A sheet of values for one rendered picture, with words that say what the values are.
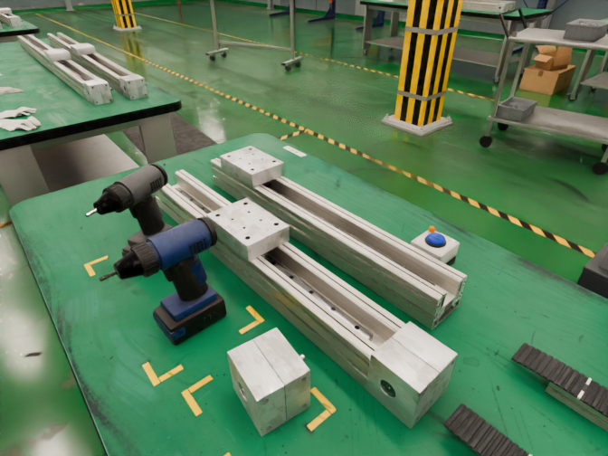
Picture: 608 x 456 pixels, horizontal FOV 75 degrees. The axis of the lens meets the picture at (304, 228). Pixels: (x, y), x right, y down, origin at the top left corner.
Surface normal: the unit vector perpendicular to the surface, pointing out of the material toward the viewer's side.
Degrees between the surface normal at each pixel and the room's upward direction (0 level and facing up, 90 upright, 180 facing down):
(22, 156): 90
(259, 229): 0
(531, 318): 0
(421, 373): 0
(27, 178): 90
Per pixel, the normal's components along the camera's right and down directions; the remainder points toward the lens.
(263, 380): 0.00, -0.82
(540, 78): -0.74, 0.37
